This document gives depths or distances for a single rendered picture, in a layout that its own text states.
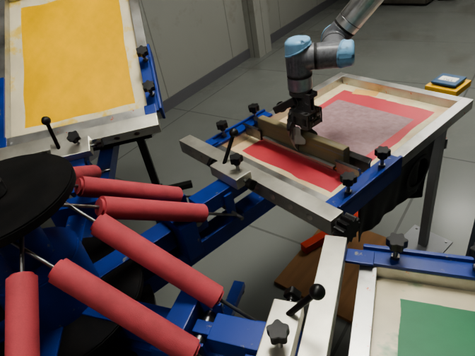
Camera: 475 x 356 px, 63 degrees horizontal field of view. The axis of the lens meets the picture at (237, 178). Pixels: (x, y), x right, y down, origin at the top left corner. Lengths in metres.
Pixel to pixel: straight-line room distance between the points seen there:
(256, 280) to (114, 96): 1.25
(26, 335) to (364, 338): 0.59
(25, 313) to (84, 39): 1.26
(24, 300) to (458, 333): 0.79
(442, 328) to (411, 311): 0.06
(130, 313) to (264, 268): 1.58
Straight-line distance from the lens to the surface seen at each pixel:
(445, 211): 2.66
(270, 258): 2.32
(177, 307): 0.85
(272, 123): 1.38
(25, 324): 0.74
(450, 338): 0.91
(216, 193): 1.11
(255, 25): 5.25
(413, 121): 1.57
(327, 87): 1.81
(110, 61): 1.67
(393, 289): 0.96
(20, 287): 0.76
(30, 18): 1.97
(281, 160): 1.36
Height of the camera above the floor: 1.70
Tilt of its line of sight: 35 degrees down
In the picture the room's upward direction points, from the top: 11 degrees counter-clockwise
